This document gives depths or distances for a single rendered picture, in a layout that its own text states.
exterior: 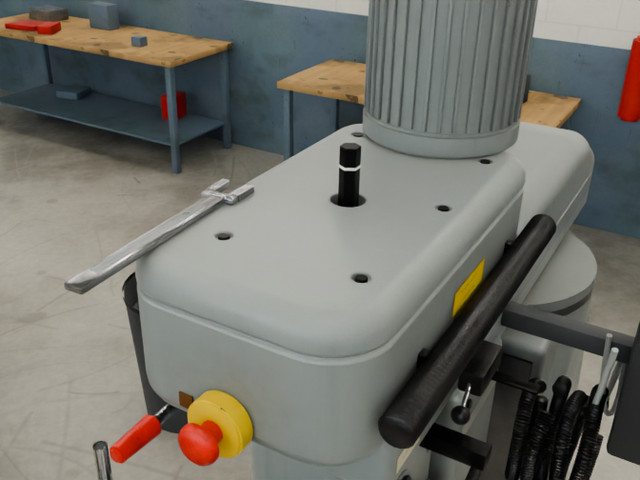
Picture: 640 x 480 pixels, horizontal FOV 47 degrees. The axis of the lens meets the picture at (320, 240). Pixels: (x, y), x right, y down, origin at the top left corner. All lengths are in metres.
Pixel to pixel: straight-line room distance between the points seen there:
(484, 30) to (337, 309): 0.40
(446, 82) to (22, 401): 3.03
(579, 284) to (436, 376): 0.72
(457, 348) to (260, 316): 0.20
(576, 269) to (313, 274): 0.83
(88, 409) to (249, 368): 2.91
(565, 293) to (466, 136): 0.50
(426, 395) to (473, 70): 0.39
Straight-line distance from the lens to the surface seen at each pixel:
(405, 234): 0.70
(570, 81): 5.05
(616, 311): 4.41
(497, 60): 0.88
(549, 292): 1.31
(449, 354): 0.69
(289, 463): 0.88
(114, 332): 3.97
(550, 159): 1.31
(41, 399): 3.63
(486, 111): 0.89
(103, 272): 0.64
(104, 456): 1.34
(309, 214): 0.73
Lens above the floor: 2.21
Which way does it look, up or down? 28 degrees down
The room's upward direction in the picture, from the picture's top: 1 degrees clockwise
